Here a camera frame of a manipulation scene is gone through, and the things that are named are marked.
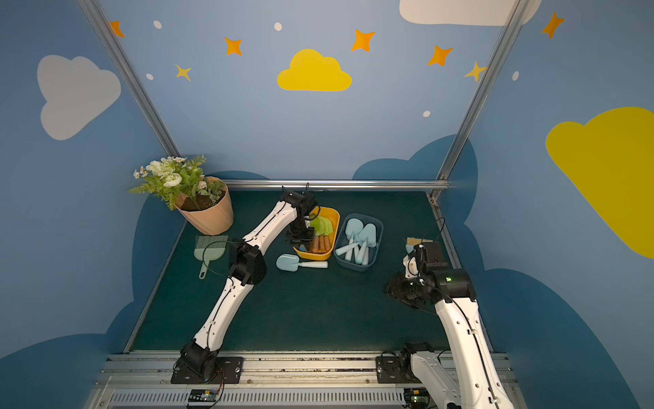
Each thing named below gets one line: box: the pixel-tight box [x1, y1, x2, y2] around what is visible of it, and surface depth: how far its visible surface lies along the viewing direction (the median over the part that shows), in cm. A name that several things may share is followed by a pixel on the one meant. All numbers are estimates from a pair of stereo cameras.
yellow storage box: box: [292, 206, 340, 262], surface depth 101 cm
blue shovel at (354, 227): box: [344, 218, 365, 262], surface depth 107 cm
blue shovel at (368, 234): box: [357, 223, 378, 265], surface depth 106 cm
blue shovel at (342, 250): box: [335, 240, 362, 256], surface depth 99 cm
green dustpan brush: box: [194, 235, 229, 280], surface depth 104 cm
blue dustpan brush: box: [405, 236, 434, 254], surface depth 106 cm
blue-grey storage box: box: [333, 213, 384, 272], surface depth 104 cm
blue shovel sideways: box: [275, 253, 329, 273], surface depth 99 cm
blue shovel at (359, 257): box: [355, 240, 368, 265], surface depth 97 cm
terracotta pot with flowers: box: [127, 155, 235, 236], surface depth 90 cm
